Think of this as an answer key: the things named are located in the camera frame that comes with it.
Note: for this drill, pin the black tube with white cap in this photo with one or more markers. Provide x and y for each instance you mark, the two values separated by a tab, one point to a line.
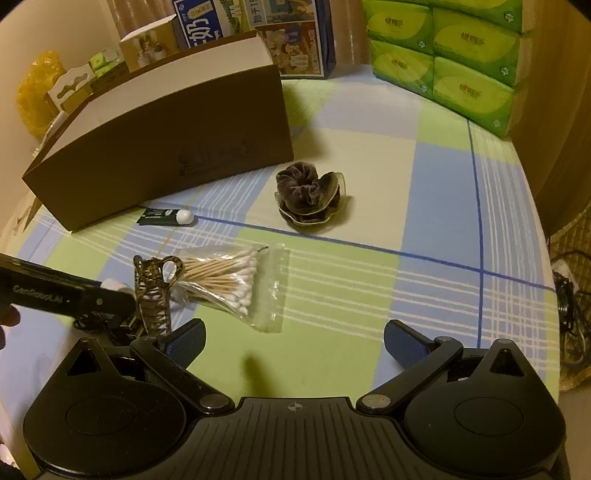
159	217

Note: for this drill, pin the blue milk carton box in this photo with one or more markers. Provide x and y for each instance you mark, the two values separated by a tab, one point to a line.
277	32

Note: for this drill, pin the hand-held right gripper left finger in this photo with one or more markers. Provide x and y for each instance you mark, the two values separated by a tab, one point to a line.
187	339

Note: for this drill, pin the leopard print hair claw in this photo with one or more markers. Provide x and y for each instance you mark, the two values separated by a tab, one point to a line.
152	295

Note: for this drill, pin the pack of green tissue packets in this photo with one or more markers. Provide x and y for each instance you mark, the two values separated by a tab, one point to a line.
452	60

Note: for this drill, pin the green tissue box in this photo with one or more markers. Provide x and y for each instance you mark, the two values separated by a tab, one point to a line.
106	62

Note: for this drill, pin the person's left hand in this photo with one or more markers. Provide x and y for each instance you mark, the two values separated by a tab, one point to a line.
8	318

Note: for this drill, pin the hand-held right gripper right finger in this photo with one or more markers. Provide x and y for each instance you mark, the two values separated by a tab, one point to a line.
406	346

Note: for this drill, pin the brown corrugated cardboard box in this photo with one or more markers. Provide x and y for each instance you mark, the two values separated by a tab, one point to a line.
111	76

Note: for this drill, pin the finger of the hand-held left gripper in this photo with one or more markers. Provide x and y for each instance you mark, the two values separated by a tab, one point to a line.
124	328

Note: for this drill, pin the checked cloth desktop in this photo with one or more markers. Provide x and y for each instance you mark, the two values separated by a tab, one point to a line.
392	184

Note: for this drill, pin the bag of cotton swabs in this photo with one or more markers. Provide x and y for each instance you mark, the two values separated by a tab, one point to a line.
231	281

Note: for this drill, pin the small white figurine box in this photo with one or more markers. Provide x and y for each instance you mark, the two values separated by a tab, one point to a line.
150	44

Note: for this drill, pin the brown velvet scrunchie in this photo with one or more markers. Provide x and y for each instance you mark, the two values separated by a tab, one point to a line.
309	194

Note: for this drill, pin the yellow plastic bag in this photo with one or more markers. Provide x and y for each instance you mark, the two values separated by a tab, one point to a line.
39	92

